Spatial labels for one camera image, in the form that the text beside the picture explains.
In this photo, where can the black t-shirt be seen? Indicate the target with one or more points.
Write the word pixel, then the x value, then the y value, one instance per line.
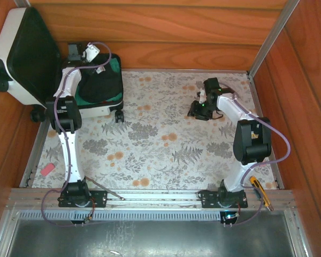
pixel 99 85

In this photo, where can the green garment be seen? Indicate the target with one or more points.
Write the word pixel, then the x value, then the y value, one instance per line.
pixel 115 64

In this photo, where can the white hard-shell suitcase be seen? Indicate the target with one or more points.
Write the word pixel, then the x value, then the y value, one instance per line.
pixel 29 53

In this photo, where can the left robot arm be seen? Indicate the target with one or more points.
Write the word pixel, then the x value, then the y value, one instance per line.
pixel 69 150

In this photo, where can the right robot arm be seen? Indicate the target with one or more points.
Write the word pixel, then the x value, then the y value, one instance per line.
pixel 230 107

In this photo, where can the floral tablecloth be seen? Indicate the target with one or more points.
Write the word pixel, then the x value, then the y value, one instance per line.
pixel 149 150

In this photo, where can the yellow utility knife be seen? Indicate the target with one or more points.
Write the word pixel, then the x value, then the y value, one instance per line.
pixel 262 194

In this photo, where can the small circuit board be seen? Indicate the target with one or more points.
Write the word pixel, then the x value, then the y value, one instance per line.
pixel 230 217
pixel 87 219

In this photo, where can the thin metal rod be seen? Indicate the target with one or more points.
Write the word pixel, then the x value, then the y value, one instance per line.
pixel 109 192

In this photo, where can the pink eraser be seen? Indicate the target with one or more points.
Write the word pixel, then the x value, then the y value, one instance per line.
pixel 47 169

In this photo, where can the galvanised metal sheet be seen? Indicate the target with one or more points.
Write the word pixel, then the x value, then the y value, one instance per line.
pixel 149 238

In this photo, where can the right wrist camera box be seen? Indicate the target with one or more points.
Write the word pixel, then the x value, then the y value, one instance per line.
pixel 202 97

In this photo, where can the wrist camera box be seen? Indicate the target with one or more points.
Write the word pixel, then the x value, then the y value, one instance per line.
pixel 92 52
pixel 202 97

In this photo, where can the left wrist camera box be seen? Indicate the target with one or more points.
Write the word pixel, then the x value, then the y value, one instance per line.
pixel 92 52

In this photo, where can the aluminium back rail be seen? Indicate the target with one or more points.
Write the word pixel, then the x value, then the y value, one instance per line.
pixel 163 70

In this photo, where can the aluminium frame post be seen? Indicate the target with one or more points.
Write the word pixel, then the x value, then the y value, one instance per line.
pixel 22 2
pixel 270 34

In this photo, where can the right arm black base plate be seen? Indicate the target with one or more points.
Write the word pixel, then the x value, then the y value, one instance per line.
pixel 208 199

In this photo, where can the aluminium mounting rail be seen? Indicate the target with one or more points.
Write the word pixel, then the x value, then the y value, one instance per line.
pixel 155 196

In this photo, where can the aluminium side rail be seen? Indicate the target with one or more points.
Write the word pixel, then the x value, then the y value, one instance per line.
pixel 279 179
pixel 29 166

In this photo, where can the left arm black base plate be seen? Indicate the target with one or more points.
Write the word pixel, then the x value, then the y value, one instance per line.
pixel 99 198

